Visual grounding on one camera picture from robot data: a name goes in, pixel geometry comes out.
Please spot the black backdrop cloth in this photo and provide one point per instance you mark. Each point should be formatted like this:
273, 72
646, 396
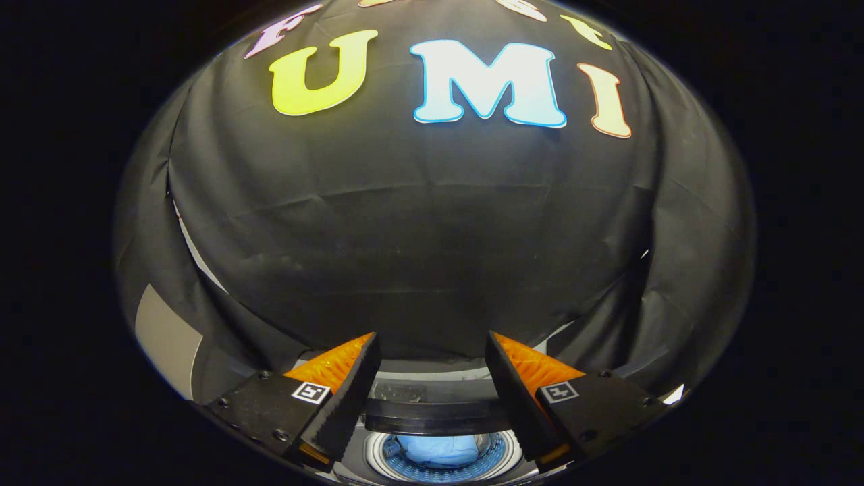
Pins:
405, 236

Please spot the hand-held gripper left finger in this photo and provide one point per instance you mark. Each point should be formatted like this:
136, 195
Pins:
347, 405

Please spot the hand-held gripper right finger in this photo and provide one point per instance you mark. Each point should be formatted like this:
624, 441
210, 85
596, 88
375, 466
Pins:
516, 405

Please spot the white paper sheet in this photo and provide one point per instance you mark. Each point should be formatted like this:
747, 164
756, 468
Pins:
675, 395

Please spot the light blue polo shirt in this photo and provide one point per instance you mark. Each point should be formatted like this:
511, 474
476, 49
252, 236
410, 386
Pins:
439, 451

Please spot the grey washing machine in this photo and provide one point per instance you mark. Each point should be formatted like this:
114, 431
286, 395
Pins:
378, 466

